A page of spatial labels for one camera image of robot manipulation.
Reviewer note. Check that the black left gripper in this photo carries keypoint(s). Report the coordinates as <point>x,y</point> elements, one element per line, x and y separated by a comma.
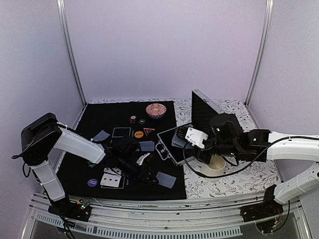
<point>143,177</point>

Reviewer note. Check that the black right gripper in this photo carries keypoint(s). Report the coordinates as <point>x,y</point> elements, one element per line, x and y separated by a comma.
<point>195,153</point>

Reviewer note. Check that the blue face-down carried card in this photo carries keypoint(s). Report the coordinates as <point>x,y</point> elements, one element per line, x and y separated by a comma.
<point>165,180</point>

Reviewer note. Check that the dealt blue card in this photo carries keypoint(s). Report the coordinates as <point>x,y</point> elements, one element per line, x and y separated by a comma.
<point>147,146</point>
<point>101,136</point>

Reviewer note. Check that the blue playing card deck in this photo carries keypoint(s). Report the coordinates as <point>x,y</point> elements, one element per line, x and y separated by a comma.
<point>180,143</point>

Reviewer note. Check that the four of diamonds card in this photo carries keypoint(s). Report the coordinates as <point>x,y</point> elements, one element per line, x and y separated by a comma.
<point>110,180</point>

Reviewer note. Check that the eight of diamonds card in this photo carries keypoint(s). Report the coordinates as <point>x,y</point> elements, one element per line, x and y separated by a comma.
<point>112,171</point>

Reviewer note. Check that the orange big blind button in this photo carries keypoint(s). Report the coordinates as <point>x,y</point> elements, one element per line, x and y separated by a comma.
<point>138,134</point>

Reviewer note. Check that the red triangular all-in marker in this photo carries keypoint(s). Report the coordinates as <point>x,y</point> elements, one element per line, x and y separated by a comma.
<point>148,131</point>

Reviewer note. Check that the black poker chip stack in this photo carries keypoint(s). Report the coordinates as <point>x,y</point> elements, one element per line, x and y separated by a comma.
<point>142,121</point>

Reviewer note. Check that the purple small blind button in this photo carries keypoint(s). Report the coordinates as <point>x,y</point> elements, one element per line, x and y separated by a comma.
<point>92,182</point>

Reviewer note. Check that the green blue poker chip stack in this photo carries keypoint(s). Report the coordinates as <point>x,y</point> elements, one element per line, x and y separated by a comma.
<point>91,165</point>

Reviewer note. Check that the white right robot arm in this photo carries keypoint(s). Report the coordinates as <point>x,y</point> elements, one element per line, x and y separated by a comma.
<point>225,137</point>

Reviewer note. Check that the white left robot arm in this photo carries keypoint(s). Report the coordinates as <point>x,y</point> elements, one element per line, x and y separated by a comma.
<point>47,133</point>

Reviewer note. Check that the white ceramic mug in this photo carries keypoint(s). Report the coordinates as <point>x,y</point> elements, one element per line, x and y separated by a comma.
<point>215,167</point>

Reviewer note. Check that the black poker table mat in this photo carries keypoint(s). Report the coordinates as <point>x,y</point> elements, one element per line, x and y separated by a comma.
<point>79,179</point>

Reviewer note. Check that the floral white tablecloth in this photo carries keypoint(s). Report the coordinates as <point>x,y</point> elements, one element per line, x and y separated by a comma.
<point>255,179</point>

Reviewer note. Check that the red patterned ceramic bowl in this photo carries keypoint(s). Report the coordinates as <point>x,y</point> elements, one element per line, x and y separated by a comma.
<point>156,111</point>

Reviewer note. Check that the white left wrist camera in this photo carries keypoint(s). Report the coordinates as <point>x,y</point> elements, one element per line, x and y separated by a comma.
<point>141,159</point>

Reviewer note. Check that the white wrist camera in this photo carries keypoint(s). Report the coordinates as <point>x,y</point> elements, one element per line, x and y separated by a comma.
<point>196,137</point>
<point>141,159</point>

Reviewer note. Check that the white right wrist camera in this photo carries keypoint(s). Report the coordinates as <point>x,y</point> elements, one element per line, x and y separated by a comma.
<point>196,137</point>

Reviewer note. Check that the aluminium front rail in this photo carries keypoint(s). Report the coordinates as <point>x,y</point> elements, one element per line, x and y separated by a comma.
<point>204,218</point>

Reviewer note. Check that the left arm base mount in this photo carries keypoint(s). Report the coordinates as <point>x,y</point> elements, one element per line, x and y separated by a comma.
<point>64,208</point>

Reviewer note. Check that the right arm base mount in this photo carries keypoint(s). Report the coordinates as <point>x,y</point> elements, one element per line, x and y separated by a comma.
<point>267,208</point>

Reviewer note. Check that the right aluminium frame post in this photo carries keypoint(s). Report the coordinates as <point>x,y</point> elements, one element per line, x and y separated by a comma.
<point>261,50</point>

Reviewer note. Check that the aluminium frame post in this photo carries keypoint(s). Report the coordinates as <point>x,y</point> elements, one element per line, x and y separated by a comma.
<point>261,50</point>
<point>67,40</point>

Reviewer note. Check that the left aluminium frame post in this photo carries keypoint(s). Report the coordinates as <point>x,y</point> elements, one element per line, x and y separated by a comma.
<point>67,40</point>

